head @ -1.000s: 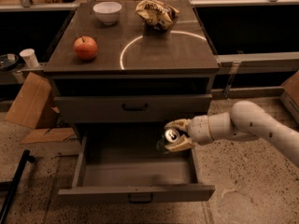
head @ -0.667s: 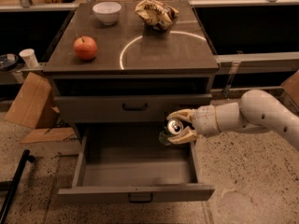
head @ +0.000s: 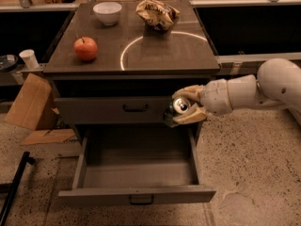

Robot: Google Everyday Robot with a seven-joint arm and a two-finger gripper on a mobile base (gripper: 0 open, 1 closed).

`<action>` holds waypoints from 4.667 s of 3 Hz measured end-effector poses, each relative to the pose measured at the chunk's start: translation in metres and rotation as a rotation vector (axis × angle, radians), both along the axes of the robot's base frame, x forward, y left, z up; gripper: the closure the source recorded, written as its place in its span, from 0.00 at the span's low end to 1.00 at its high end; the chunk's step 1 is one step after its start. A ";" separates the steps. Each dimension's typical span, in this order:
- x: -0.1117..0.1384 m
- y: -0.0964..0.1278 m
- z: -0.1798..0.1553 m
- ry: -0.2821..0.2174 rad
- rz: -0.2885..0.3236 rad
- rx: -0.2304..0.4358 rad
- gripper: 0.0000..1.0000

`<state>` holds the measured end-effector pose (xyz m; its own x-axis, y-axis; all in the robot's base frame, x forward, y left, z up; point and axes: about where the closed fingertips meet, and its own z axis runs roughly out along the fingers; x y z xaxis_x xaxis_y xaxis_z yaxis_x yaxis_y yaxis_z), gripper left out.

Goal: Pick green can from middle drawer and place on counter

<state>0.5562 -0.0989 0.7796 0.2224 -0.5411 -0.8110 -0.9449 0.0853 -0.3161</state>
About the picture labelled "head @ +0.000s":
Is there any green soda can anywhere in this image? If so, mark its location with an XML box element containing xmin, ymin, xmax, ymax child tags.
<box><xmin>163</xmin><ymin>97</ymin><xmax>191</xmax><ymax>128</ymax></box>

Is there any upper grey drawer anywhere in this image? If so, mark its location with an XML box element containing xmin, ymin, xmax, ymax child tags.
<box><xmin>55</xmin><ymin>96</ymin><xmax>176</xmax><ymax>126</ymax></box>

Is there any red apple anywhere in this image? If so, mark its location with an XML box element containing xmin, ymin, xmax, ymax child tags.
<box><xmin>73</xmin><ymin>37</ymin><xmax>98</xmax><ymax>61</ymax></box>

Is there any brown cardboard box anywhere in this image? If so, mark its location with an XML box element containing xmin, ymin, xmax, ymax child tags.
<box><xmin>5</xmin><ymin>73</ymin><xmax>57</xmax><ymax>130</ymax></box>

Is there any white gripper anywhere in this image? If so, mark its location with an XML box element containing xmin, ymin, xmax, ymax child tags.
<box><xmin>172</xmin><ymin>79</ymin><xmax>232</xmax><ymax>124</ymax></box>

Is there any crumpled chip bag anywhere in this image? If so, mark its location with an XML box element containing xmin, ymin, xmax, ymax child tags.
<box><xmin>135</xmin><ymin>0</ymin><xmax>180</xmax><ymax>32</ymax></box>

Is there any white paper cup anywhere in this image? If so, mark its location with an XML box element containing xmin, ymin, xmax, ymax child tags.
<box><xmin>19</xmin><ymin>49</ymin><xmax>39</xmax><ymax>69</ymax></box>

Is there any flat cardboard piece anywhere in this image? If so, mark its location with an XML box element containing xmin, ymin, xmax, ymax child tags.
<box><xmin>20</xmin><ymin>129</ymin><xmax>75</xmax><ymax>146</ymax></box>

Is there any grey drawer cabinet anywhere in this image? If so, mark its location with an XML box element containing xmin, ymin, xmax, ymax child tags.
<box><xmin>44</xmin><ymin>1</ymin><xmax>220</xmax><ymax>138</ymax></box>

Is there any open middle drawer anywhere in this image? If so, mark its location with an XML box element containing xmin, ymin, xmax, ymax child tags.
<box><xmin>59</xmin><ymin>124</ymin><xmax>216</xmax><ymax>205</ymax></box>

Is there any dark round lid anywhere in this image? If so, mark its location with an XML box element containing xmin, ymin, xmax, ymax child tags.
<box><xmin>0</xmin><ymin>55</ymin><xmax>18</xmax><ymax>73</ymax></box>

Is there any white bowl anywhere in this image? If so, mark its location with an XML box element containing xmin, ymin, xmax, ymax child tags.
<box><xmin>93</xmin><ymin>2</ymin><xmax>122</xmax><ymax>25</ymax></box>

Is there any black metal pole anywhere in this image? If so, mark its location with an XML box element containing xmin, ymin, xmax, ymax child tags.
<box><xmin>0</xmin><ymin>152</ymin><xmax>35</xmax><ymax>226</ymax></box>

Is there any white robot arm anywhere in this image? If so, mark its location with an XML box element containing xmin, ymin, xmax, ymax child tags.
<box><xmin>171</xmin><ymin>58</ymin><xmax>301</xmax><ymax>124</ymax></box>

